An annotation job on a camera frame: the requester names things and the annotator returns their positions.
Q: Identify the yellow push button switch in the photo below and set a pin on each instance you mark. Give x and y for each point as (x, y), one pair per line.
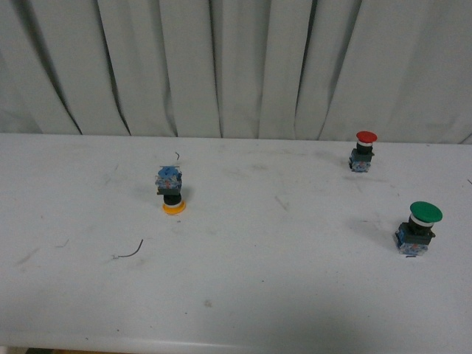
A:
(168, 184)

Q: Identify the white pleated curtain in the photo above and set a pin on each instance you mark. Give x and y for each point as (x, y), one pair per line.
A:
(308, 70)

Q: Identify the red push button switch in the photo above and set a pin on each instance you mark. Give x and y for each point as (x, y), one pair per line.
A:
(361, 156)

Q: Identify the green push button switch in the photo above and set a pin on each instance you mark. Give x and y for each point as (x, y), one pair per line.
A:
(414, 236)

